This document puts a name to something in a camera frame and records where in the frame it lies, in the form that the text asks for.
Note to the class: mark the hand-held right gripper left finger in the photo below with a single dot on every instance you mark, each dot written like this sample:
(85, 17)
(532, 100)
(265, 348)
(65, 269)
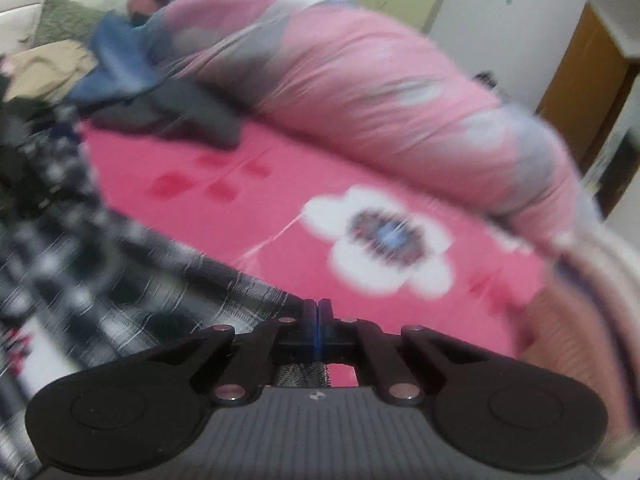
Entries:
(309, 325)

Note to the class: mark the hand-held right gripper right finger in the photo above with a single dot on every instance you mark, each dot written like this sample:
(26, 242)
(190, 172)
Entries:
(324, 325)

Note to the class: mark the black white plaid pants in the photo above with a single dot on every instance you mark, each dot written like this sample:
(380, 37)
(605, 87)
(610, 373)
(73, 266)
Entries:
(100, 270)

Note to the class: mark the stack of folded clothes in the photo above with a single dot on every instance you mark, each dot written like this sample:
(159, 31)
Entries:
(575, 320)

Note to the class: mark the pink floral blanket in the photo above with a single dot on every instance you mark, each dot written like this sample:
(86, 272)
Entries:
(280, 195)

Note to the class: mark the dark grey garment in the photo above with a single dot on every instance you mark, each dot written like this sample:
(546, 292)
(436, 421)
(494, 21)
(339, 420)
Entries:
(195, 115)

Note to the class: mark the pink floral duvet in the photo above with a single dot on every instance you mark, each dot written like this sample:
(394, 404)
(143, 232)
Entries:
(375, 85)

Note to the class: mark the blue cloth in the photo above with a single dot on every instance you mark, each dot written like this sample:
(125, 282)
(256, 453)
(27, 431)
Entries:
(120, 60)

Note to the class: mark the brown wooden door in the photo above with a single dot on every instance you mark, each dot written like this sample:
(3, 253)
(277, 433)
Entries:
(580, 85)

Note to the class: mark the beige garment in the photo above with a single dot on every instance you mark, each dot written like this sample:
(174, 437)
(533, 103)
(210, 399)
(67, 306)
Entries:
(50, 67)

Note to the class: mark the green patterned pillow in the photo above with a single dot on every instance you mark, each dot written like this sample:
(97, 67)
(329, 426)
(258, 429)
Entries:
(65, 20)

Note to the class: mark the pink white headboard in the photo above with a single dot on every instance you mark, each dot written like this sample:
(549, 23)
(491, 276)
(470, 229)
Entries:
(15, 25)

